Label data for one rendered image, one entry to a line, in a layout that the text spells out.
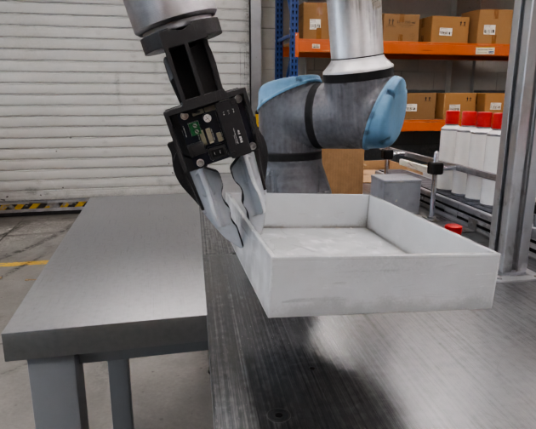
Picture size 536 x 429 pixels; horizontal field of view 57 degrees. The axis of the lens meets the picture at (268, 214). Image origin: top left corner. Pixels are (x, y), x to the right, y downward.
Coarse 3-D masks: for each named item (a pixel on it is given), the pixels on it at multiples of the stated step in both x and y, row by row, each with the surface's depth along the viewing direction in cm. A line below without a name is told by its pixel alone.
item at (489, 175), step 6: (396, 150) 152; (402, 150) 150; (408, 156) 144; (414, 156) 140; (420, 156) 136; (426, 156) 135; (426, 162) 133; (444, 162) 123; (450, 162) 122; (462, 168) 115; (468, 168) 113; (474, 168) 112; (474, 174) 110; (480, 174) 108; (486, 174) 106; (492, 174) 104
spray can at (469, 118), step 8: (464, 112) 119; (472, 112) 118; (464, 120) 119; (472, 120) 119; (464, 128) 119; (472, 128) 119; (456, 136) 121; (464, 136) 119; (456, 144) 121; (464, 144) 119; (456, 152) 122; (464, 152) 120; (456, 160) 122; (464, 160) 120; (456, 176) 122; (464, 176) 121; (456, 184) 122; (464, 184) 121; (456, 192) 123; (464, 192) 122
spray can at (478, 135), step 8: (480, 112) 113; (488, 112) 112; (480, 120) 113; (488, 120) 112; (480, 128) 113; (488, 128) 113; (472, 136) 114; (480, 136) 113; (472, 144) 114; (480, 144) 113; (472, 152) 115; (480, 152) 113; (472, 160) 115; (480, 160) 114; (480, 168) 114; (472, 176) 115; (472, 184) 116; (480, 184) 115; (472, 192) 116; (480, 192) 115; (472, 200) 116
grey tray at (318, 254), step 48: (240, 192) 64; (288, 240) 60; (336, 240) 61; (384, 240) 62; (432, 240) 52; (288, 288) 39; (336, 288) 40; (384, 288) 41; (432, 288) 42; (480, 288) 42
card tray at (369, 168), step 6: (366, 162) 200; (372, 162) 200; (378, 162) 200; (384, 162) 201; (390, 162) 200; (366, 168) 200; (372, 168) 201; (378, 168) 201; (384, 168) 201; (390, 168) 201; (396, 168) 194; (402, 168) 188; (408, 168) 183; (366, 174) 187; (366, 180) 173
